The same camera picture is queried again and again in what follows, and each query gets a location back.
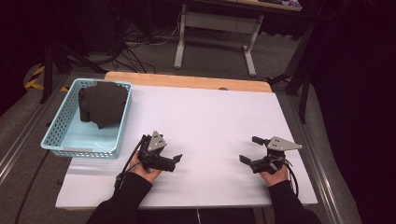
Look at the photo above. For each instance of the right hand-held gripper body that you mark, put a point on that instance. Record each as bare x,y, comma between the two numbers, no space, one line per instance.
280,143

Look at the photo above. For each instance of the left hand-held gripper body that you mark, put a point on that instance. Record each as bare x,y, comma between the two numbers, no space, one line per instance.
155,143

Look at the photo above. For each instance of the light blue perforated plastic basket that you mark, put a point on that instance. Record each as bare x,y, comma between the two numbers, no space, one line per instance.
90,137

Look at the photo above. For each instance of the dark cloth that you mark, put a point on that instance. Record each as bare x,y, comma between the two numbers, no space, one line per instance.
104,102

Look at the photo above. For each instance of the person's left hand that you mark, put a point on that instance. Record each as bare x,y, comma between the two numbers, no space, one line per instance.
148,175

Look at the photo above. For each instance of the person's right hand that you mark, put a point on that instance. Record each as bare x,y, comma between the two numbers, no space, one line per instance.
275,178

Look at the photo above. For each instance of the white table cover sheet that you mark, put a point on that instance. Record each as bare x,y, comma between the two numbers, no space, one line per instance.
211,124

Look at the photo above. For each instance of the black metal stand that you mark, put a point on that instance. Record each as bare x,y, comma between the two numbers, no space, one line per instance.
303,81

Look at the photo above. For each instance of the wooden table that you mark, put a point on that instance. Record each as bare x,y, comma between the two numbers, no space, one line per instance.
186,81

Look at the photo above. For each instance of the black tripod stand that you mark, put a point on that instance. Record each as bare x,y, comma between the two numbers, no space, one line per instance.
48,71

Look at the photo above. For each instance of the wooden desk top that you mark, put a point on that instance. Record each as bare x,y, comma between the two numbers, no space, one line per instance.
280,6

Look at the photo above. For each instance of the yellow black floor tape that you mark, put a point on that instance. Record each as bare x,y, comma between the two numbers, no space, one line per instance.
35,79

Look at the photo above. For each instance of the aluminium rail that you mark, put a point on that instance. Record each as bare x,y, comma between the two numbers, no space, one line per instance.
320,168
28,133

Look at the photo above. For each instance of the white metal desk frame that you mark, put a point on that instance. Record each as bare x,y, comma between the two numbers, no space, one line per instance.
218,21

